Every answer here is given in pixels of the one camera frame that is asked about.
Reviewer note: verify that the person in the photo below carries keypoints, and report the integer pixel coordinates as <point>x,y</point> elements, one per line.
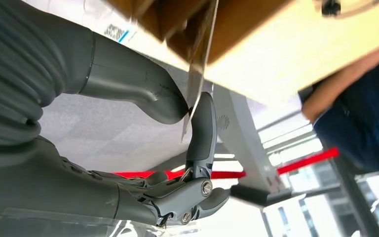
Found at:
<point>362,124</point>

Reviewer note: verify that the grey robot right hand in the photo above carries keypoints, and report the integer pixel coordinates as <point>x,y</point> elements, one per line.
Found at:
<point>45,196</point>

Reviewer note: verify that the wooden organizer box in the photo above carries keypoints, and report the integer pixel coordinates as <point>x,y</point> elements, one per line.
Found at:
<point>241,29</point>

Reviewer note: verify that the grey kiosk stand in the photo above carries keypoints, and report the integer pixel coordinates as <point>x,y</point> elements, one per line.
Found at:
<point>245,147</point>

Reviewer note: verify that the white card reader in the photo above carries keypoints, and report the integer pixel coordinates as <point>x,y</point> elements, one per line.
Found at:
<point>117,32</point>

